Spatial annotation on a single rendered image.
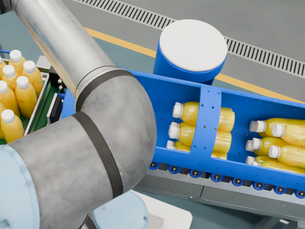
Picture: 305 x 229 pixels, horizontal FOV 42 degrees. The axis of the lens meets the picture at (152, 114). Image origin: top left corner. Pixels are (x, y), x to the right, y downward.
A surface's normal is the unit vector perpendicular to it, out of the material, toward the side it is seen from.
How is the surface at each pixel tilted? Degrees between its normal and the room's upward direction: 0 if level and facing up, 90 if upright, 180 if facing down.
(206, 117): 20
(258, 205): 71
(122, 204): 7
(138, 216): 7
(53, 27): 26
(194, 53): 0
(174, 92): 84
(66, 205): 57
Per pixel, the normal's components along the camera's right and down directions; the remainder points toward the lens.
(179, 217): 0.11, -0.54
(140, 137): 0.73, -0.20
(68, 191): 0.47, 0.18
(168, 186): -0.11, 0.59
